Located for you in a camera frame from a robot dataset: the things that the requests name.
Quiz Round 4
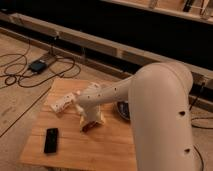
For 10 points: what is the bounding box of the dark blue bowl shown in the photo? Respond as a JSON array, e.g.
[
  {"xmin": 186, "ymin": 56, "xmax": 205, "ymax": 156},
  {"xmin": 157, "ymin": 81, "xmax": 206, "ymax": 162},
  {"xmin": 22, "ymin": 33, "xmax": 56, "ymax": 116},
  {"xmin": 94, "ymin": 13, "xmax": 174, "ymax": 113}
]
[{"xmin": 116, "ymin": 101, "xmax": 130, "ymax": 121}]

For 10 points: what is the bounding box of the black cable right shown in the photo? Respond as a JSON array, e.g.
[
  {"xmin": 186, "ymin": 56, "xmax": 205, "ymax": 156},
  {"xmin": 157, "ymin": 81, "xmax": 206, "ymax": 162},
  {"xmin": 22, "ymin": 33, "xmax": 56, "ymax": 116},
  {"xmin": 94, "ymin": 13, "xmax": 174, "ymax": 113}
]
[{"xmin": 189, "ymin": 83, "xmax": 213, "ymax": 171}]

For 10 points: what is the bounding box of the red chili pepper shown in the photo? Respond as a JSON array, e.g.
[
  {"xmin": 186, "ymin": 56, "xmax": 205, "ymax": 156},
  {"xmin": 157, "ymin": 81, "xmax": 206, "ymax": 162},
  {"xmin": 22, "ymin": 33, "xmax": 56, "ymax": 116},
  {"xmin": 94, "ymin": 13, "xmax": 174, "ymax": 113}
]
[{"xmin": 82, "ymin": 122, "xmax": 99, "ymax": 132}]

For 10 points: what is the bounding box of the black floor cable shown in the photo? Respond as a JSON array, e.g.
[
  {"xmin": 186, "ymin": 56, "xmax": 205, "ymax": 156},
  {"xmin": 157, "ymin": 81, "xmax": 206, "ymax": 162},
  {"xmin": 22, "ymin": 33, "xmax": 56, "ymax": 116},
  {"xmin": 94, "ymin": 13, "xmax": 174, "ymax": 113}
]
[{"xmin": 0, "ymin": 39, "xmax": 82, "ymax": 89}]

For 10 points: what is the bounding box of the wooden board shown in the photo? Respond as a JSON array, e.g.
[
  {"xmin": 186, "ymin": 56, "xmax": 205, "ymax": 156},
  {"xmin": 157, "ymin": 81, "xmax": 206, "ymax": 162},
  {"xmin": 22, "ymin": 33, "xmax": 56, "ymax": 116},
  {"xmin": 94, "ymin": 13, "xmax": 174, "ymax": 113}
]
[{"xmin": 20, "ymin": 79, "xmax": 136, "ymax": 171}]

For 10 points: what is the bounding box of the white spotted box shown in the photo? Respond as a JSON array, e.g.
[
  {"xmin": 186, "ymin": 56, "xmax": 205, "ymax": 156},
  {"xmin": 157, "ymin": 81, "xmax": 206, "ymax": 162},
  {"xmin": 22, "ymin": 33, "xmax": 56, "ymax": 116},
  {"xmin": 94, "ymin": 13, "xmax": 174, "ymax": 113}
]
[{"xmin": 50, "ymin": 93, "xmax": 75, "ymax": 113}]

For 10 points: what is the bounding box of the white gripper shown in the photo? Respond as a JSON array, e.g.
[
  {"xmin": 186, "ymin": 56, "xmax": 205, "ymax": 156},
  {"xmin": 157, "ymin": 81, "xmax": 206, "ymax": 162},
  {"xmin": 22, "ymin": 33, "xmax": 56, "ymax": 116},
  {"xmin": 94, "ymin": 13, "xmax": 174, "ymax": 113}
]
[{"xmin": 78, "ymin": 106, "xmax": 105, "ymax": 130}]

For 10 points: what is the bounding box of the blue power adapter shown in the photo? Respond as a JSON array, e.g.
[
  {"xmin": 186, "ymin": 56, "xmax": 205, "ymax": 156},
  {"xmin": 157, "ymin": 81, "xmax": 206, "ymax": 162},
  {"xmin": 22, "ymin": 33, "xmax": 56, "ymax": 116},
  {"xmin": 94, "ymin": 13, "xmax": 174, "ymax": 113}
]
[{"xmin": 28, "ymin": 60, "xmax": 47, "ymax": 73}]

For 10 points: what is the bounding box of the black phone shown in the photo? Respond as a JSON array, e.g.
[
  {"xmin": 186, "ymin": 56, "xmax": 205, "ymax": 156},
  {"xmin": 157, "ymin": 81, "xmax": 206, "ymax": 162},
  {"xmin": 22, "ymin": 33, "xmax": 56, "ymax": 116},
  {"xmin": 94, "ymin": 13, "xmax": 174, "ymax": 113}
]
[{"xmin": 44, "ymin": 128, "xmax": 58, "ymax": 154}]

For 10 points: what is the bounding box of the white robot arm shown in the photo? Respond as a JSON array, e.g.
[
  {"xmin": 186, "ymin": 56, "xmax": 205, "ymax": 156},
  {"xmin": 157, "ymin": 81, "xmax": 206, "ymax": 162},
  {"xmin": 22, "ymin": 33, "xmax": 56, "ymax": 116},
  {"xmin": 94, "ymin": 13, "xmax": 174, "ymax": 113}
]
[{"xmin": 77, "ymin": 62, "xmax": 196, "ymax": 171}]

